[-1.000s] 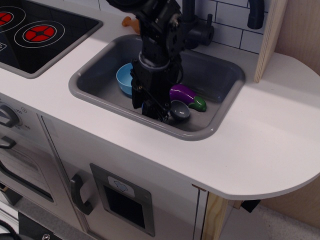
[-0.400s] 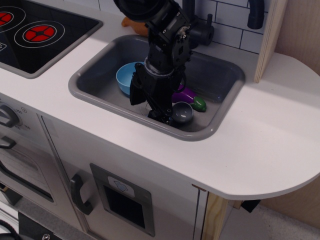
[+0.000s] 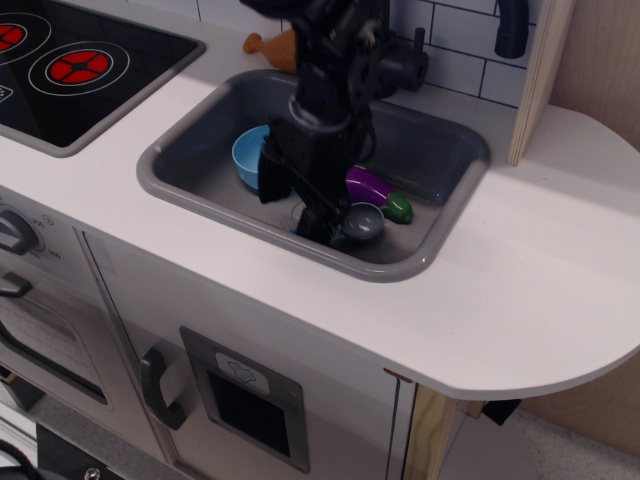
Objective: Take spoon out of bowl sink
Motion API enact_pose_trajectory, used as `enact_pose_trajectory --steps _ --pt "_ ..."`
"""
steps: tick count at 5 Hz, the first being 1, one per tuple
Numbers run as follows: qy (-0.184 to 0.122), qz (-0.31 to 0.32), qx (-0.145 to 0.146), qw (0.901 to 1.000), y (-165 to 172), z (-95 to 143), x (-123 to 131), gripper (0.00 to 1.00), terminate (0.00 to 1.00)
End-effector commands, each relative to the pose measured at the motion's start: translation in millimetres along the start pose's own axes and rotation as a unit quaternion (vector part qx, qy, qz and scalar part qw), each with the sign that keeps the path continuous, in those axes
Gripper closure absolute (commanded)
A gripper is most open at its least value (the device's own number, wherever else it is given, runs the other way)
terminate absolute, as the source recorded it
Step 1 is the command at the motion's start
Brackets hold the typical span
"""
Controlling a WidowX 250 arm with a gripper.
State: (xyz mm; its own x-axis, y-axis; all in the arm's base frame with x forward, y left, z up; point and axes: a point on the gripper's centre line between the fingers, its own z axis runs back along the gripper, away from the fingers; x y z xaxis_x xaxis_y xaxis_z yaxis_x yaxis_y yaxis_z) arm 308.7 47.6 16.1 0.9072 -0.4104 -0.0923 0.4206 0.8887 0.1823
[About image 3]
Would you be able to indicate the black toy faucet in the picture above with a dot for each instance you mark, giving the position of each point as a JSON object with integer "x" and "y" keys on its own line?
{"x": 477, "y": 48}

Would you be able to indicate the black toy stovetop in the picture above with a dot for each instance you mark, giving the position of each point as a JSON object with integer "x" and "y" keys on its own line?
{"x": 68, "y": 73}

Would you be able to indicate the wooden side post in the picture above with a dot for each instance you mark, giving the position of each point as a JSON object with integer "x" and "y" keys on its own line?
{"x": 547, "y": 48}

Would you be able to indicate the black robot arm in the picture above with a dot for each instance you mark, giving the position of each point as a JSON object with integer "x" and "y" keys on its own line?
{"x": 328, "y": 128}

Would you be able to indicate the toy oven door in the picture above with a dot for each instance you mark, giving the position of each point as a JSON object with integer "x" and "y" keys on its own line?
{"x": 59, "y": 333}

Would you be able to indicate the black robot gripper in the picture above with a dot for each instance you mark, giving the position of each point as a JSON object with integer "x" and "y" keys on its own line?
{"x": 314, "y": 164}

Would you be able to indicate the orange toy chicken drumstick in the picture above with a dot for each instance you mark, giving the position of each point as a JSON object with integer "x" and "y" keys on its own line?
{"x": 279, "y": 51}

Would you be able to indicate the grey toy ice dispenser panel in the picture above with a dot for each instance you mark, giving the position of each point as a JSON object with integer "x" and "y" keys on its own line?
{"x": 249, "y": 399}

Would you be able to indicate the blue handled grey toy spoon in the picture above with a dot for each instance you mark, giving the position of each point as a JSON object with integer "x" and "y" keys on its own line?
{"x": 363, "y": 222}

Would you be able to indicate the light blue plastic bowl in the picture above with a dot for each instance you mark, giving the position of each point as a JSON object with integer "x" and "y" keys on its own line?
{"x": 246, "y": 152}

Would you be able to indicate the grey oven door handle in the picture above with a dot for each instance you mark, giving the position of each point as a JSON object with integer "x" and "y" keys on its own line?
{"x": 14, "y": 286}

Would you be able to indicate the grey cabinet door handle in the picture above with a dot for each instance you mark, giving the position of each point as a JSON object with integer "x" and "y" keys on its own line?
{"x": 152, "y": 367}

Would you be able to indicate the grey oven knob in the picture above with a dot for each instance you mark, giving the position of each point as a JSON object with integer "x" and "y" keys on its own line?
{"x": 18, "y": 235}

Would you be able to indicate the purple toy eggplant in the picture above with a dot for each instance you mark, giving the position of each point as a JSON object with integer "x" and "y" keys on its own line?
{"x": 366, "y": 187}

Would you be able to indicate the grey plastic sink basin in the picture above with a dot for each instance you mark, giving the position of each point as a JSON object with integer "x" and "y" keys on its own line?
{"x": 434, "y": 163}

